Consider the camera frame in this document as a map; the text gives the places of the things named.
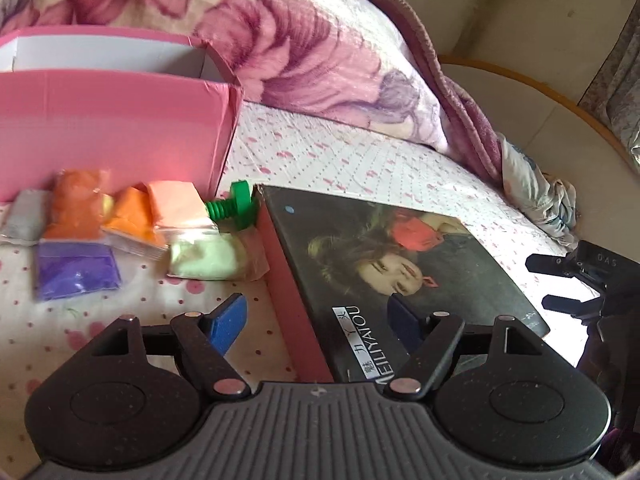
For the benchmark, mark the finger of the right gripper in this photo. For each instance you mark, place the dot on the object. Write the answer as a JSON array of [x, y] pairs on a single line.
[[564, 267], [573, 307]]

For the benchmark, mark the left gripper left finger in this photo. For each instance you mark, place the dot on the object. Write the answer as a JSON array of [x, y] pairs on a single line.
[[203, 341]]

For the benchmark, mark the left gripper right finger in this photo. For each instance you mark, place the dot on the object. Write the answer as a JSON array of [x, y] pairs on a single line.
[[430, 342]]

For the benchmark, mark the pink box lid with portrait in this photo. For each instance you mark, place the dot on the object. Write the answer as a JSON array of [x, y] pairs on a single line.
[[334, 262]]

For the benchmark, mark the crumpled floral cloth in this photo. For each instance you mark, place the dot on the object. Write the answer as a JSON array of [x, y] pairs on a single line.
[[549, 202]]

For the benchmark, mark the light green clay bag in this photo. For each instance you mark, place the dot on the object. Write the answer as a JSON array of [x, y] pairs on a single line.
[[218, 256]]

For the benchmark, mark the wooden bed footboard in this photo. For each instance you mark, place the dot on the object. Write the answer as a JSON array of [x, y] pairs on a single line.
[[565, 142]]

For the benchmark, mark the peach clay bag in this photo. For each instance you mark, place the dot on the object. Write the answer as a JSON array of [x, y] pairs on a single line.
[[176, 205]]

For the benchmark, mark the green plastic toy bolt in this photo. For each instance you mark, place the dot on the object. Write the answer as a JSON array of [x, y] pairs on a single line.
[[240, 206]]

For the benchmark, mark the purple clay bag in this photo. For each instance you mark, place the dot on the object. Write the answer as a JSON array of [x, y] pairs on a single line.
[[67, 270]]

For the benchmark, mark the dark orange clay bag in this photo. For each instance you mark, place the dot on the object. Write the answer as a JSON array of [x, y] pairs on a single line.
[[77, 206]]

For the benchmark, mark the grey clay bag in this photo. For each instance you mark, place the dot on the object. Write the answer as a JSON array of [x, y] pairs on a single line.
[[27, 218]]

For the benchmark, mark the pink open cardboard box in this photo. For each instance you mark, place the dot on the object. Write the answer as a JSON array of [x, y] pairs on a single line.
[[140, 105]]

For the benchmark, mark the floral pink fleece blanket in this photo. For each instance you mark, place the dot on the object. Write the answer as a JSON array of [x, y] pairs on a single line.
[[364, 63]]

